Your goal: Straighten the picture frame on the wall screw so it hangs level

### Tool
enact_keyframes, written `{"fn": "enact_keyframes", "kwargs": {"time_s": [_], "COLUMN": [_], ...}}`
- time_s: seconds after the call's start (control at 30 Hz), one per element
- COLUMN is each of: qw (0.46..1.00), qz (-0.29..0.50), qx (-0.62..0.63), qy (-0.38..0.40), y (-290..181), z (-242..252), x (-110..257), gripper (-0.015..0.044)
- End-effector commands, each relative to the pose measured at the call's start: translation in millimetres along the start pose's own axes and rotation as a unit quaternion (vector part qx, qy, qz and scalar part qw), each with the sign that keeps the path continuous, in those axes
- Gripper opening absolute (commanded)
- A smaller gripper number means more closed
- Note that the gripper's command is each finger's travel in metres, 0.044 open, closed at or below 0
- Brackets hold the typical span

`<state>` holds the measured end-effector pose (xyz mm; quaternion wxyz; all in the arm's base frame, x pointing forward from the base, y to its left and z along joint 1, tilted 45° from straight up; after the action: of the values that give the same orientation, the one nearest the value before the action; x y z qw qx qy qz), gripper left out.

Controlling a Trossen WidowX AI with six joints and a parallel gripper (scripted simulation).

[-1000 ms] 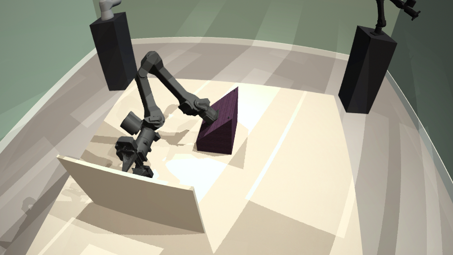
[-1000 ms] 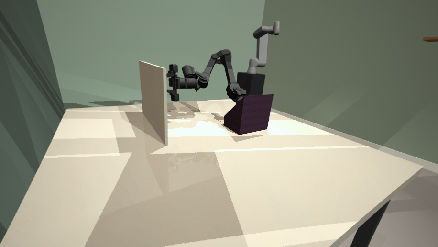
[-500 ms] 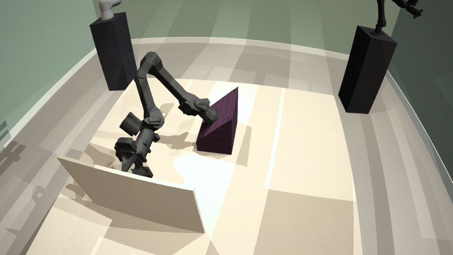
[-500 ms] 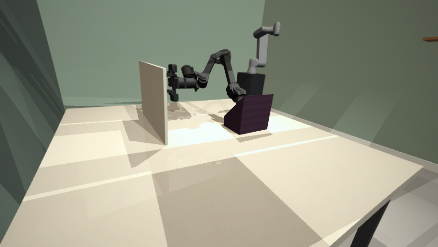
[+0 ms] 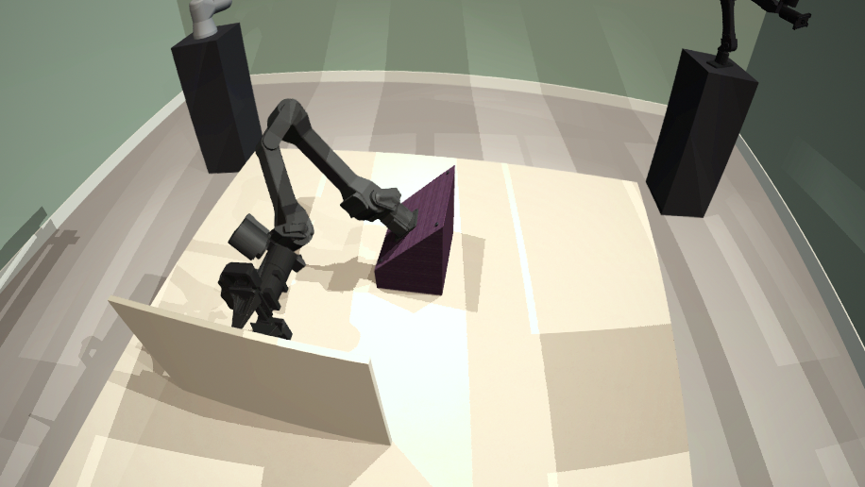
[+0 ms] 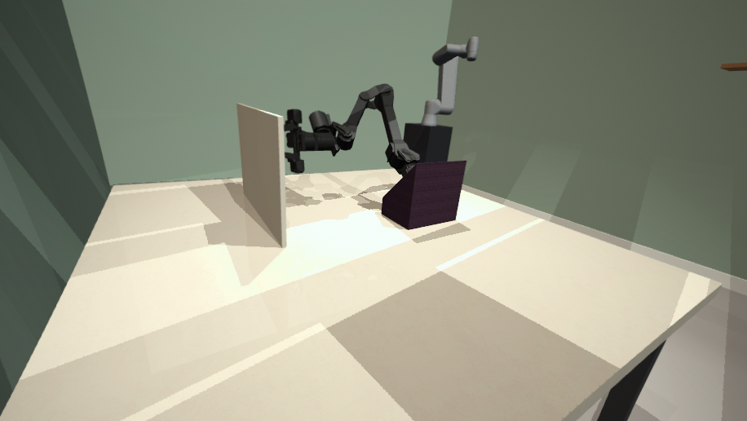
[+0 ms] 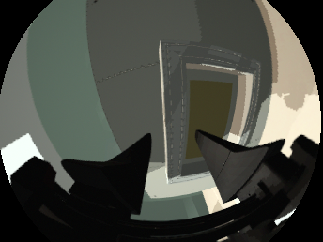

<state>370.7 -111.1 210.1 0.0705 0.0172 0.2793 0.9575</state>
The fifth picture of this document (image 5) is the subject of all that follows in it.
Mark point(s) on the beige flat board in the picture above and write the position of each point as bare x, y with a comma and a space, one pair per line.
314, 387

